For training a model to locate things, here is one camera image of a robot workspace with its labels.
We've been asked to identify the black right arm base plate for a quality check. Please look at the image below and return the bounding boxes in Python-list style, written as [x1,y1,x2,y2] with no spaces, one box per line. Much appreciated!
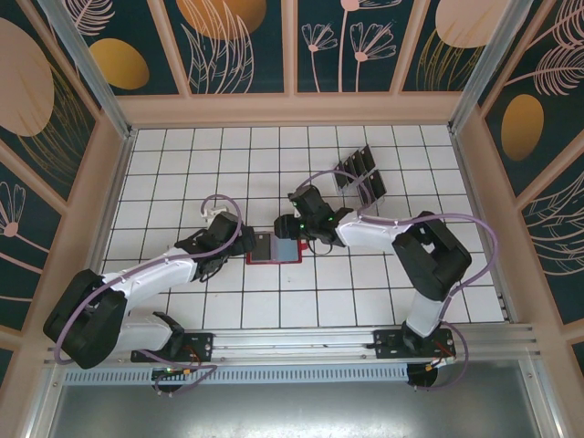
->
[372,328,456,361]

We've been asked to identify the aluminium mounting rail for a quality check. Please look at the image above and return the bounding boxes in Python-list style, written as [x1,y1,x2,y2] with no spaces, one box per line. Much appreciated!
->
[44,322,545,366]

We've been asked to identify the grey slotted cable duct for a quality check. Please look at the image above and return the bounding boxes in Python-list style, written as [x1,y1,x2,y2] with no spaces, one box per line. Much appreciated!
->
[63,363,410,385]

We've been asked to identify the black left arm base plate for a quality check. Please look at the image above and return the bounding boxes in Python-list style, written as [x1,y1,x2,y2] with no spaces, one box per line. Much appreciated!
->
[130,331,214,364]

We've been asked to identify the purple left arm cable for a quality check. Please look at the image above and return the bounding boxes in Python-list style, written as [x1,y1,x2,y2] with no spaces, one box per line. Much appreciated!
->
[53,194,243,399]

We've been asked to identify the red leather card holder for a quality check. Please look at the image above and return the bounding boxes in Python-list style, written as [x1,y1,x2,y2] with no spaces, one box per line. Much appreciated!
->
[245,231,308,266]

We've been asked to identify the aluminium frame post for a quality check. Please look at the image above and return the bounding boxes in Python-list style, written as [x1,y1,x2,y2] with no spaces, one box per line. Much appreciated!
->
[38,0,134,143]
[449,0,535,134]

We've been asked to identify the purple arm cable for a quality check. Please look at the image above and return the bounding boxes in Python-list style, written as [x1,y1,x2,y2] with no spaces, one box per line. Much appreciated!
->
[53,194,243,399]
[294,171,499,393]

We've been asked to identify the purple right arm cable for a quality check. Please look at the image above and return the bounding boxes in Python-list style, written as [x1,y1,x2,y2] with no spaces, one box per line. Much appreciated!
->
[294,171,499,393]

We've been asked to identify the tray of black parts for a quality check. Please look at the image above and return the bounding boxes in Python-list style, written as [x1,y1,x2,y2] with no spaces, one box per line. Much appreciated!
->
[335,144,389,215]

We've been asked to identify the steel sheet panel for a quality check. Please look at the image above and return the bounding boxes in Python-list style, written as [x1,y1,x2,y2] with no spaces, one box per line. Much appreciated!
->
[26,360,562,438]

